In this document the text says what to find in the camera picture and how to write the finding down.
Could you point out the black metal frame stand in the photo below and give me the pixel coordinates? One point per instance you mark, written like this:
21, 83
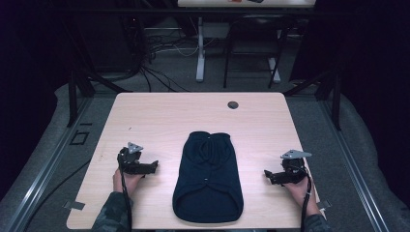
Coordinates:
328, 87
80, 83

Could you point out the aluminium floor rail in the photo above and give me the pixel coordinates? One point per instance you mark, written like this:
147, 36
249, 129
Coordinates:
351, 167
42, 174

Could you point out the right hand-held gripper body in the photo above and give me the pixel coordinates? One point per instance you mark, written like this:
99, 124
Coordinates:
294, 165

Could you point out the white desk with legs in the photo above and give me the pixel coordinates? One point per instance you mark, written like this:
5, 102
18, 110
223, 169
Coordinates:
200, 48

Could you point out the grey tape strip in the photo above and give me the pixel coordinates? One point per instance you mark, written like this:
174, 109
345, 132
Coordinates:
323, 205
73, 205

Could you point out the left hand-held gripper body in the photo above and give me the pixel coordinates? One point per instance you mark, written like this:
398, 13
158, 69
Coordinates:
130, 158

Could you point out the black metal chair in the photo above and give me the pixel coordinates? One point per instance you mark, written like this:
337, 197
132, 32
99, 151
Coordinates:
254, 35

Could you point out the round grey table grommet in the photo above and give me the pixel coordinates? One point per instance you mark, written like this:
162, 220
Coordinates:
232, 105

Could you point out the dark navy garment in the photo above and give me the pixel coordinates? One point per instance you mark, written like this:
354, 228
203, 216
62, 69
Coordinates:
208, 180

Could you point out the person's left hand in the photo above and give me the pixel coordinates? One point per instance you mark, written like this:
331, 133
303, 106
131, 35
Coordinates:
129, 182

